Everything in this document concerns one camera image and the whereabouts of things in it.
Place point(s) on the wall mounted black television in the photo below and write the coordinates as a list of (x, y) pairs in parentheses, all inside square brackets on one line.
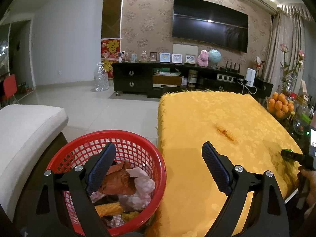
[(208, 22)]

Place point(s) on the brown paper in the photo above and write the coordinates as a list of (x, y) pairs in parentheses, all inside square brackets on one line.
[(118, 181)]

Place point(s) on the pink plush toy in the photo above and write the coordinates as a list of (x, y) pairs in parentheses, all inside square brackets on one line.
[(202, 59)]

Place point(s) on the white cushioned bench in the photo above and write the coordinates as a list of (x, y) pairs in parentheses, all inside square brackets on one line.
[(26, 132)]

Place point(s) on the red plastic mesh basket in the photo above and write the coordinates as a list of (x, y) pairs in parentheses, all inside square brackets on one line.
[(130, 147)]

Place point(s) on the yellow food scrap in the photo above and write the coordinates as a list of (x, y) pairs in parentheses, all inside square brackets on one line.
[(228, 134)]

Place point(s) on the glass bowl of oranges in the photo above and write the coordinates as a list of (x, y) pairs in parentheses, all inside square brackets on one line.
[(279, 106)]

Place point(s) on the pink white wrapper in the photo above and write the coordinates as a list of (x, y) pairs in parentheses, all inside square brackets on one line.
[(138, 201)]

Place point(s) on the person's right hand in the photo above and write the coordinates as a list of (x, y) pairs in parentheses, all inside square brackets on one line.
[(306, 181)]

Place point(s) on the black tv cabinet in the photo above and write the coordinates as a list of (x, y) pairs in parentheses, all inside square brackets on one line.
[(156, 79)]

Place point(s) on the white router box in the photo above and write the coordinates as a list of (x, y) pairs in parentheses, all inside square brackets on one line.
[(250, 76)]

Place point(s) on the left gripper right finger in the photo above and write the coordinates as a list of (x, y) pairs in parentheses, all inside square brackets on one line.
[(267, 215)]

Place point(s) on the yellow sponge piece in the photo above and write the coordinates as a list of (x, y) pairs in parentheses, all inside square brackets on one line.
[(117, 211)]

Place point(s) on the red yellow festive banner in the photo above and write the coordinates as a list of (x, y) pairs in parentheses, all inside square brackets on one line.
[(110, 47)]

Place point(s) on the artificial rose flowers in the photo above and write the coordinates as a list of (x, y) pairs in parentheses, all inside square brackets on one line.
[(289, 74)]

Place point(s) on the red chair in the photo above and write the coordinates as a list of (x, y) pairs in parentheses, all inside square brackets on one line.
[(9, 88)]

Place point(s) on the black wifi router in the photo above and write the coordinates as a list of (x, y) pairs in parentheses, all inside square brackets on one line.
[(232, 68)]

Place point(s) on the yellow patterned tablecloth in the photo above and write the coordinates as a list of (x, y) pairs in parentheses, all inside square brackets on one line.
[(186, 121)]

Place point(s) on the light blue globe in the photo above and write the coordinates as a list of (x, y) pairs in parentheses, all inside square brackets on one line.
[(214, 57)]

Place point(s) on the beige curtain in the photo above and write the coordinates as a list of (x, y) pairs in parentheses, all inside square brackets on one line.
[(287, 28)]

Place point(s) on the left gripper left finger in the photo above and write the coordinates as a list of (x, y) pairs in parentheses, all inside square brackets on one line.
[(50, 216)]

